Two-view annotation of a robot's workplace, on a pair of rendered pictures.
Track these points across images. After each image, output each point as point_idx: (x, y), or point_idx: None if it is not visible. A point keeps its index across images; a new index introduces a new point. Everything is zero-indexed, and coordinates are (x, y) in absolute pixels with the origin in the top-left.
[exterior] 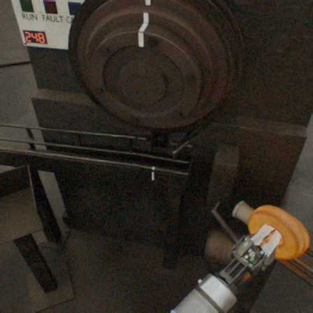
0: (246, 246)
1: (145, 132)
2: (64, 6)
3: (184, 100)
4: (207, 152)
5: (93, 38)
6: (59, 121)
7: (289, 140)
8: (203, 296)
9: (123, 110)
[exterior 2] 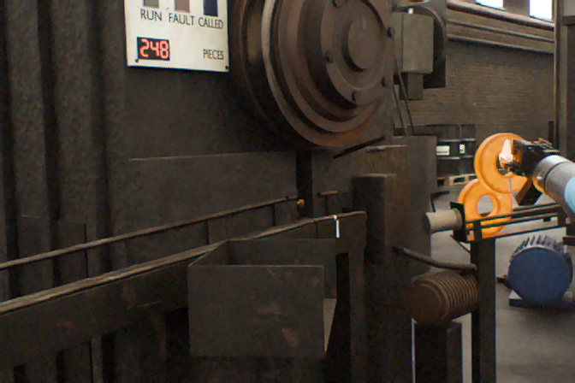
0: (524, 141)
1: (291, 187)
2: (198, 2)
3: (387, 61)
4: (346, 199)
5: (305, 1)
6: (184, 205)
7: (400, 153)
8: (564, 162)
9: (346, 84)
